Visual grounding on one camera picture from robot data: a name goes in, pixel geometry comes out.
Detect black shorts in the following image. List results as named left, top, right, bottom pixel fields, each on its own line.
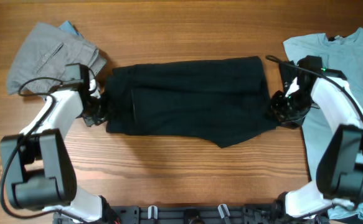
left=104, top=57, right=279, bottom=148

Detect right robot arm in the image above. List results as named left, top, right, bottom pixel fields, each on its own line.
left=266, top=55, right=363, bottom=220

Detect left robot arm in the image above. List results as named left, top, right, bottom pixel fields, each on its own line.
left=0, top=63, right=120, bottom=223

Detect folded grey trousers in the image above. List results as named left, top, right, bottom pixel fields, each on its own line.
left=6, top=22, right=106, bottom=95

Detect light blue t-shirt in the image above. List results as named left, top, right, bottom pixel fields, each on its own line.
left=283, top=27, right=363, bottom=222

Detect folded blue garment under trousers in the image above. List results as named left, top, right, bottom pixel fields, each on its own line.
left=59, top=21, right=83, bottom=37

